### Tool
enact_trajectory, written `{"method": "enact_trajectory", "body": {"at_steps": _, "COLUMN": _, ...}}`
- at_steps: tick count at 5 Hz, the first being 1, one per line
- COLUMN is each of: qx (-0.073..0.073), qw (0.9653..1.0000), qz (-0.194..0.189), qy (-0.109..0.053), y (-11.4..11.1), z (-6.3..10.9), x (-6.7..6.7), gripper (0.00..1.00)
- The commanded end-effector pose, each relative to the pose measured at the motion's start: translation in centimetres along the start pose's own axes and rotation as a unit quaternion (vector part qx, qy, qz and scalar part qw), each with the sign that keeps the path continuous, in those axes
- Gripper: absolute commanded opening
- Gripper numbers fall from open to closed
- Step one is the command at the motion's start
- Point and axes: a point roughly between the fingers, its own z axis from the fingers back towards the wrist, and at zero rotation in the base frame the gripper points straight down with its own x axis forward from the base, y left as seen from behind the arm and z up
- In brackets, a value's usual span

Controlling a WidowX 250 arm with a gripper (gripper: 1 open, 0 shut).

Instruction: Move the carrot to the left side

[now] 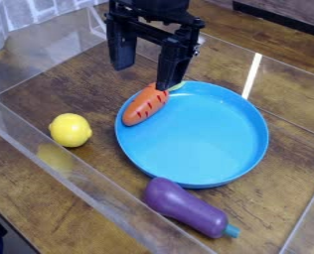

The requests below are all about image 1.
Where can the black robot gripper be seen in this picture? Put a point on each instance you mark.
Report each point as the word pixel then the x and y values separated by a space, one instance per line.
pixel 163 22

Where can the orange toy carrot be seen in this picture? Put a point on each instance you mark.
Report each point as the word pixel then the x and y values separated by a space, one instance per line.
pixel 147 103

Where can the blue plastic plate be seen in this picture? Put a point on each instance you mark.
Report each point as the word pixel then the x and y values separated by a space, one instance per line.
pixel 203 141

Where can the yellow toy lemon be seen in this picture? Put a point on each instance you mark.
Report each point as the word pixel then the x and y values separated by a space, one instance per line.
pixel 70 130

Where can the purple toy eggplant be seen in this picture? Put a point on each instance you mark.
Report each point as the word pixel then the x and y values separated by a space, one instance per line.
pixel 174 202

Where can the clear acrylic enclosure wall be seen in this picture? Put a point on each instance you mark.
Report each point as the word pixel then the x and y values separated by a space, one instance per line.
pixel 73 198

